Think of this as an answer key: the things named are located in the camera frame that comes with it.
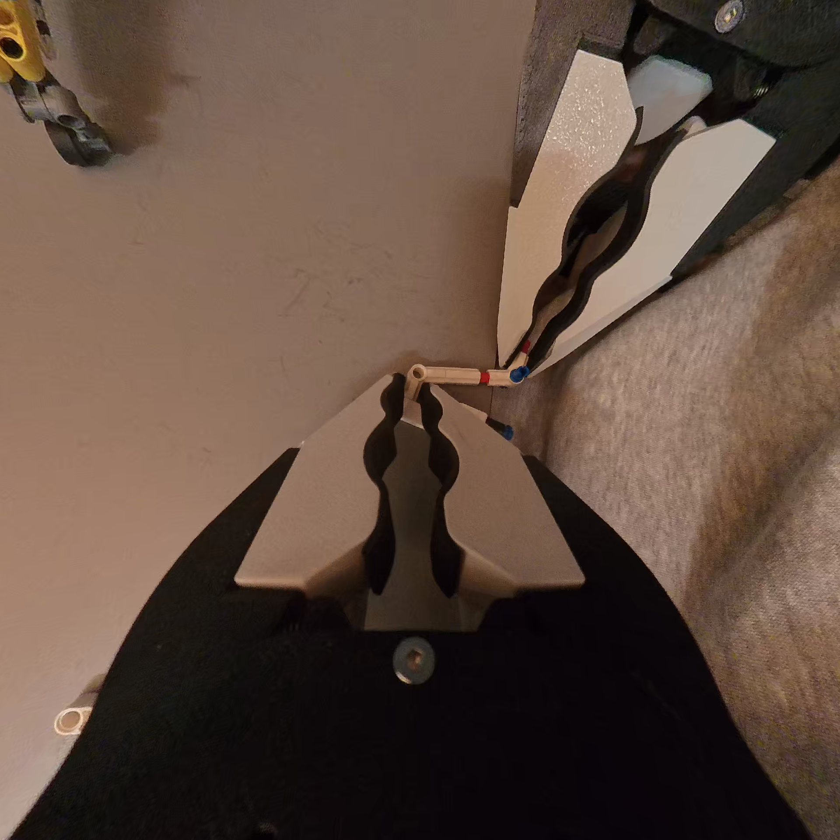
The small tan lego connector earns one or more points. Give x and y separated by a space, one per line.
502 377

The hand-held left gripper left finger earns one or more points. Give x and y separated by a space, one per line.
308 512

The loose beige tube connector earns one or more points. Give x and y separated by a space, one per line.
72 718

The tan lego connector red pin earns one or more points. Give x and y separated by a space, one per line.
453 375

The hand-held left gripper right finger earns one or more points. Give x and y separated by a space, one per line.
505 512

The yellow grey lego assembly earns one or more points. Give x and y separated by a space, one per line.
59 121

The tan lego piece blue pin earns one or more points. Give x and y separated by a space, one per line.
504 431

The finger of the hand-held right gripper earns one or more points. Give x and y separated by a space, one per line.
695 197
558 164

